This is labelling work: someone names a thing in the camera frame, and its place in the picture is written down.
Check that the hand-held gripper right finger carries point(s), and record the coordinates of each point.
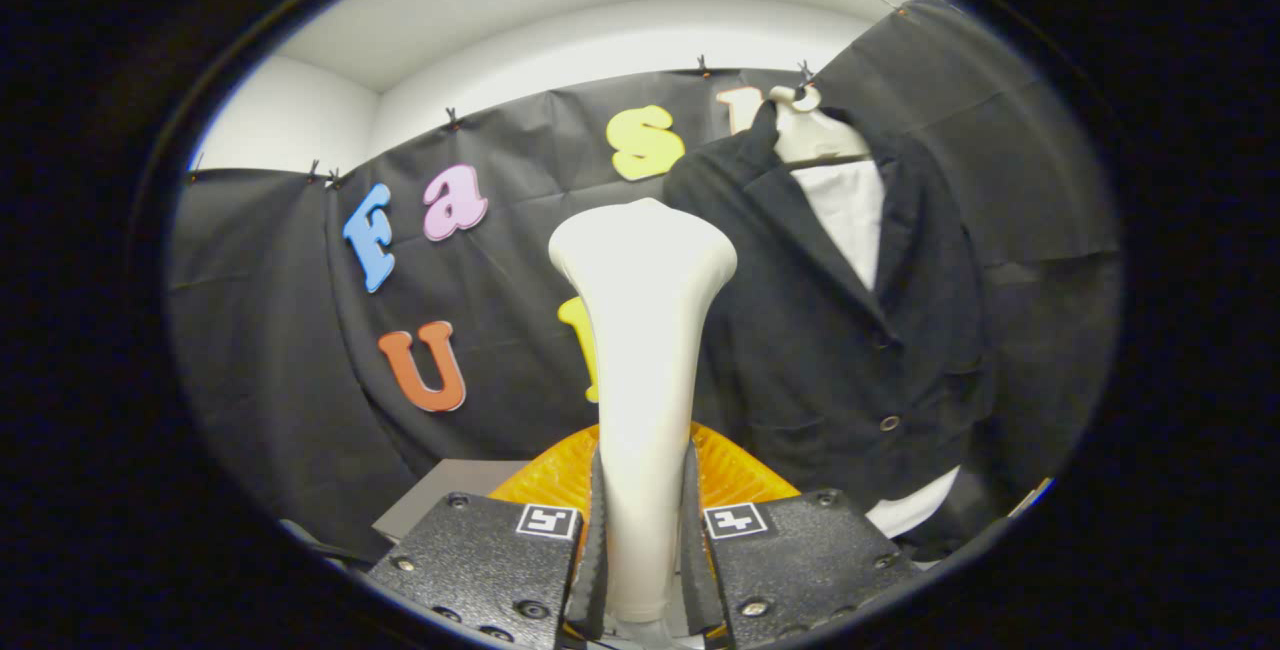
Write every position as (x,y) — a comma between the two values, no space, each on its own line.
(700,580)

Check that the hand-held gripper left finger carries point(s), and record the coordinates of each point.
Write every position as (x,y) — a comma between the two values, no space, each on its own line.
(597,570)

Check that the row of small backdrop clips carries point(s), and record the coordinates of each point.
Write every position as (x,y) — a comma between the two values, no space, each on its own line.
(452,118)

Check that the white garment steamer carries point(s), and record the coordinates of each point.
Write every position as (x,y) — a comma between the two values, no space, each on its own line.
(645,330)

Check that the white mannequin torso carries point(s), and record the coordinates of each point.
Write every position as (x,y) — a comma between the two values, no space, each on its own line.
(850,220)

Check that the black button jacket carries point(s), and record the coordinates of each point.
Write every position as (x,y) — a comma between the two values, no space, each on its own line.
(800,350)

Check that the grey cabinet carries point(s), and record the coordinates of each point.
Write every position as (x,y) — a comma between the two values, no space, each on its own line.
(440,490)

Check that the black backdrop cloth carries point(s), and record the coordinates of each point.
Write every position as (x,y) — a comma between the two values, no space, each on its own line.
(280,330)

